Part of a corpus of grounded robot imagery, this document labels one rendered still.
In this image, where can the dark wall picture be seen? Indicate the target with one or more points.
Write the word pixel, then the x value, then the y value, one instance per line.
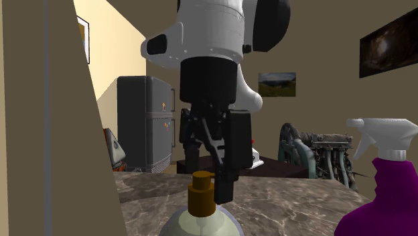
pixel 390 45

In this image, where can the clear bottle with brown pump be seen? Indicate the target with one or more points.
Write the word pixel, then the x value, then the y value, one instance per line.
pixel 202 219

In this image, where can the landscape wall picture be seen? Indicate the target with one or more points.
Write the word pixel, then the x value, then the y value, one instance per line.
pixel 277 84

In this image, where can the orange and grey cone object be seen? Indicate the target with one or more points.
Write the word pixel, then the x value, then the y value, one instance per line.
pixel 114 152

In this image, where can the dark grey refrigerator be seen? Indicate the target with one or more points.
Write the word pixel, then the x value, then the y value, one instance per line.
pixel 143 124

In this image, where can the white-framed wall picture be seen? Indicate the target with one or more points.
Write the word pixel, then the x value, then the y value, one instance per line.
pixel 84 37

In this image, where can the grey green engine block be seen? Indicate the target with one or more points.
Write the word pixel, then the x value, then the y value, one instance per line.
pixel 323 153

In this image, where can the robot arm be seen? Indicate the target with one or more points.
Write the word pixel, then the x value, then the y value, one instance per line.
pixel 209 29

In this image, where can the purple spray bottle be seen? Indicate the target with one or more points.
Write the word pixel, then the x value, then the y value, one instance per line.
pixel 388 196

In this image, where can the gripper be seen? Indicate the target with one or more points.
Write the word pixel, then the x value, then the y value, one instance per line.
pixel 209 81

